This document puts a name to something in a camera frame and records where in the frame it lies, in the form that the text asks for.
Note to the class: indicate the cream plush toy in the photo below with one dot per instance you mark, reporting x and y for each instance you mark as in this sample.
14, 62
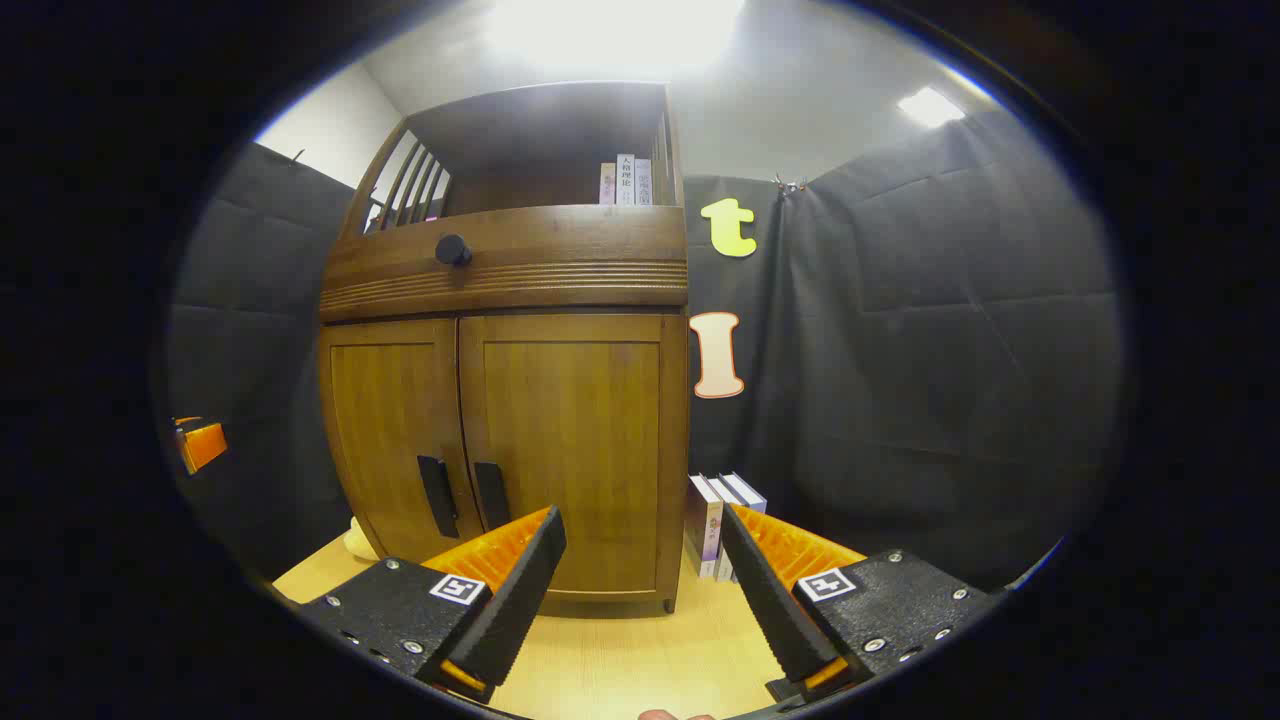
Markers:
360, 542

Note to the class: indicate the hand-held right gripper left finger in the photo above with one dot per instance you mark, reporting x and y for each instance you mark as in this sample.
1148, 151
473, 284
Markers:
520, 590

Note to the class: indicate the wooden double-door shoe cabinet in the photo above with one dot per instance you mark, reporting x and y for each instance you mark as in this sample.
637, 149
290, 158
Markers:
560, 250

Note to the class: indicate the white spine book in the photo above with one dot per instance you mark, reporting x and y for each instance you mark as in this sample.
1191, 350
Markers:
626, 180

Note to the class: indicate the grey spine book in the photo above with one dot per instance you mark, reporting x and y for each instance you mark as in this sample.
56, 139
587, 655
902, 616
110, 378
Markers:
643, 182

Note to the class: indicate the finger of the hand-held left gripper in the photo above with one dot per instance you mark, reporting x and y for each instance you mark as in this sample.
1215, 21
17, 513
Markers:
203, 445

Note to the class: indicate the metal cloth clip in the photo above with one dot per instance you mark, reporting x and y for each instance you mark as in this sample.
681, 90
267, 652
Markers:
790, 185

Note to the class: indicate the black round cabinet knob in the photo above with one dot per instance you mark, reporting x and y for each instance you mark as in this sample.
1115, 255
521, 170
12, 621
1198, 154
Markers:
453, 250

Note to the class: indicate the purple and white book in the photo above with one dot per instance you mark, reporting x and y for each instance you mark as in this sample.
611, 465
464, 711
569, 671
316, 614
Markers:
703, 525

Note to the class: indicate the wooden shoe cabinet door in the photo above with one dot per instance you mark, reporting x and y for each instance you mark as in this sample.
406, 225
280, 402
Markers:
580, 430
385, 420

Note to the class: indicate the white cover book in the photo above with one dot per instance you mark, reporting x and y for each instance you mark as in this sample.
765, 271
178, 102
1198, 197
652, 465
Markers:
745, 492
727, 500

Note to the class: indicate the ceiling light panel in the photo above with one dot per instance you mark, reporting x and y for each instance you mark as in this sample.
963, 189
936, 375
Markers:
610, 30
930, 106

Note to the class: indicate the pink spine book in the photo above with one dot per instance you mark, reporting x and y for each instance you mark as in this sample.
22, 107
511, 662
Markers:
607, 185

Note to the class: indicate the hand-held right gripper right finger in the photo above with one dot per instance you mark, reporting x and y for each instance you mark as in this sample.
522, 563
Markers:
765, 590

